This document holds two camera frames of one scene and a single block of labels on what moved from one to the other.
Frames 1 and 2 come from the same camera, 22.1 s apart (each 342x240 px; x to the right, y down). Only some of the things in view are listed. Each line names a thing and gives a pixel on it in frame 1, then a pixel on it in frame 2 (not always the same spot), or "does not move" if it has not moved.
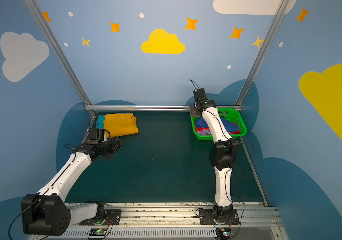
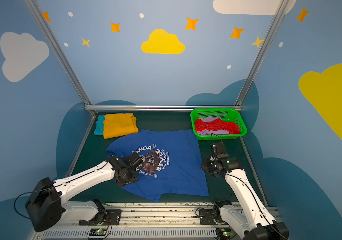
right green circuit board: x=223 y=233 does not move
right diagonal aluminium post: x=281 y=9 does not move
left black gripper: x=111 y=145 → x=138 y=162
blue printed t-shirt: x=200 y=122 → x=171 y=163
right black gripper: x=194 y=111 → x=211 y=169
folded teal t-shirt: x=99 y=123 does not move
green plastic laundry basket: x=232 y=114 does not move
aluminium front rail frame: x=155 y=221 does not move
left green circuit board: x=97 y=232 does not move
